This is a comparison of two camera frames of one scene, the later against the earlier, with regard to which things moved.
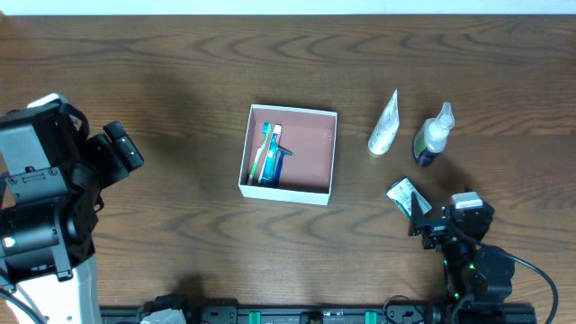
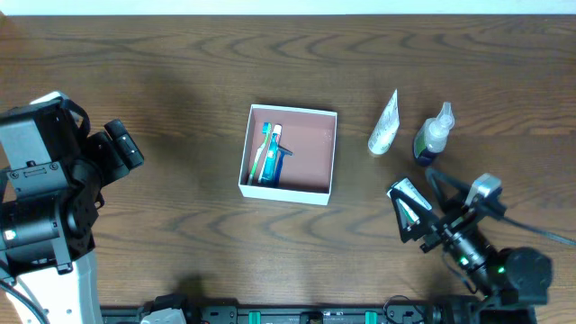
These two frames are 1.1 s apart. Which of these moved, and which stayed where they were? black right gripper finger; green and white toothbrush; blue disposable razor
Moved: black right gripper finger
Stayed: green and white toothbrush; blue disposable razor
